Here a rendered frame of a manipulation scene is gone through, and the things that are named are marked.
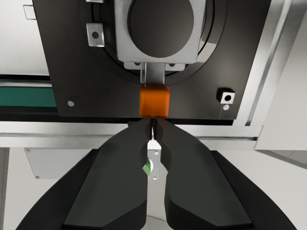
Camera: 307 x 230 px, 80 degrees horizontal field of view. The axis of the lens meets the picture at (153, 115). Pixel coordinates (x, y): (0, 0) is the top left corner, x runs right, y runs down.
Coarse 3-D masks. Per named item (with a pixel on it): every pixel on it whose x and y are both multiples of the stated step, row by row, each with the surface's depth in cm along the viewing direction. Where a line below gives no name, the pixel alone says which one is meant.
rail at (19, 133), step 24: (0, 120) 26; (24, 120) 26; (48, 120) 26; (72, 120) 26; (96, 120) 27; (120, 120) 27; (168, 120) 26; (192, 120) 28; (216, 120) 28; (0, 144) 27; (24, 144) 27; (48, 144) 28; (72, 144) 28; (96, 144) 28; (216, 144) 29; (240, 144) 29
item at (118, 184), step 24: (144, 120) 12; (120, 144) 10; (144, 144) 10; (96, 168) 8; (120, 168) 8; (96, 192) 7; (120, 192) 7; (144, 192) 7; (72, 216) 6; (96, 216) 6; (120, 216) 6; (144, 216) 7
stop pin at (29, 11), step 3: (24, 6) 19; (27, 6) 19; (30, 6) 19; (24, 9) 19; (27, 9) 19; (30, 9) 19; (33, 9) 19; (27, 12) 19; (30, 12) 19; (33, 12) 19; (27, 15) 19; (30, 15) 19; (33, 15) 19; (27, 18) 19; (30, 18) 19; (33, 18) 19
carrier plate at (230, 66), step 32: (32, 0) 18; (64, 0) 18; (256, 0) 19; (64, 32) 20; (224, 32) 20; (256, 32) 20; (64, 64) 21; (96, 64) 21; (224, 64) 22; (64, 96) 23; (96, 96) 23; (128, 96) 23; (192, 96) 23
